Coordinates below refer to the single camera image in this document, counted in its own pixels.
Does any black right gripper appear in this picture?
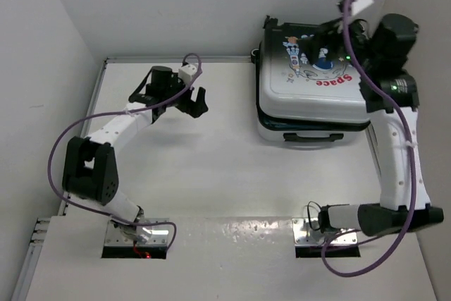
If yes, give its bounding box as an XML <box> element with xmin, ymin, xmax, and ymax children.
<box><xmin>295</xmin><ymin>8</ymin><xmax>376</xmax><ymax>72</ymax></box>

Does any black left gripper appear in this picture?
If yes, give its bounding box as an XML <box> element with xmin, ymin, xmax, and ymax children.
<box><xmin>162</xmin><ymin>72</ymin><xmax>207</xmax><ymax>117</ymax></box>

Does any grey suitcase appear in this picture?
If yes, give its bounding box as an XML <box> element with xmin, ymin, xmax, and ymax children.
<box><xmin>251</xmin><ymin>16</ymin><xmax>370</xmax><ymax>147</ymax></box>

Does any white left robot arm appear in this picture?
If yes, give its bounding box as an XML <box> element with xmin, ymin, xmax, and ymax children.
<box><xmin>62</xmin><ymin>62</ymin><xmax>209</xmax><ymax>225</ymax></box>

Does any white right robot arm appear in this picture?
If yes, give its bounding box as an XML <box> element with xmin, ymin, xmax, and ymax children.
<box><xmin>299</xmin><ymin>13</ymin><xmax>445</xmax><ymax>236</ymax></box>

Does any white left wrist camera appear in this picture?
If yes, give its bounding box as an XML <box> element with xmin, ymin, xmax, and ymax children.
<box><xmin>178</xmin><ymin>63</ymin><xmax>198</xmax><ymax>84</ymax></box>

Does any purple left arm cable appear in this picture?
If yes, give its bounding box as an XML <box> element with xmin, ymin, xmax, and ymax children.
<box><xmin>47</xmin><ymin>53</ymin><xmax>178</xmax><ymax>251</ymax></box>

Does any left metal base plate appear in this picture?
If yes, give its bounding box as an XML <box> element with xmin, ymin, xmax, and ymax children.
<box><xmin>104</xmin><ymin>219</ymin><xmax>170</xmax><ymax>247</ymax></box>

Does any metal base plate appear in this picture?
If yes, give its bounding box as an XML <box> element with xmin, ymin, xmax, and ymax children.
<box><xmin>292</xmin><ymin>217</ymin><xmax>358</xmax><ymax>247</ymax></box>
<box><xmin>104</xmin><ymin>219</ymin><xmax>170</xmax><ymax>247</ymax></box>

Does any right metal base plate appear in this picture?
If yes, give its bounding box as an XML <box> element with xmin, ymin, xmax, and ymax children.
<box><xmin>292</xmin><ymin>217</ymin><xmax>358</xmax><ymax>247</ymax></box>

